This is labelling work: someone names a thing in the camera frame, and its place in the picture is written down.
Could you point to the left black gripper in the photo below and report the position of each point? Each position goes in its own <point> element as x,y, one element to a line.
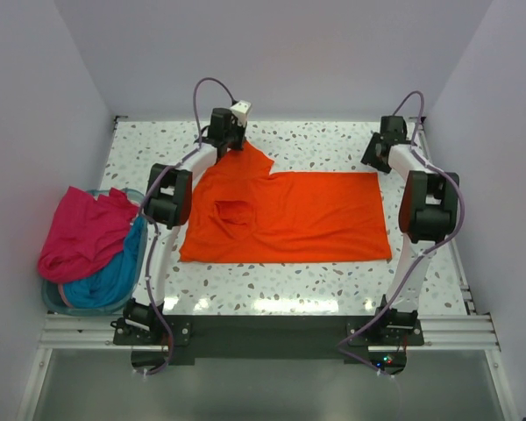
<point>235,140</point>

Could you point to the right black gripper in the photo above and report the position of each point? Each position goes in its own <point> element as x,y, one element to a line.
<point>374,153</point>

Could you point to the orange t shirt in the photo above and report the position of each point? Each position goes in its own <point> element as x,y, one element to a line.
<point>244,212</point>

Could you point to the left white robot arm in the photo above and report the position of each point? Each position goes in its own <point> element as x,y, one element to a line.
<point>167,206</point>

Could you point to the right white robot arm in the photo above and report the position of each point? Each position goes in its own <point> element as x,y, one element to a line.
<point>428,217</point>

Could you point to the pink t shirt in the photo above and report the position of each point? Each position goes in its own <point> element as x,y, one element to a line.
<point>86,233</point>

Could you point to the blue t shirt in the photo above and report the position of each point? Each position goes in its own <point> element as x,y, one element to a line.
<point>109,288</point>

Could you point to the teal plastic basket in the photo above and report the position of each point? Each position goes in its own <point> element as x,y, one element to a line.
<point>50,293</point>

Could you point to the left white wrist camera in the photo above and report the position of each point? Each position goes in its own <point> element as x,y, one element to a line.
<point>241,110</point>

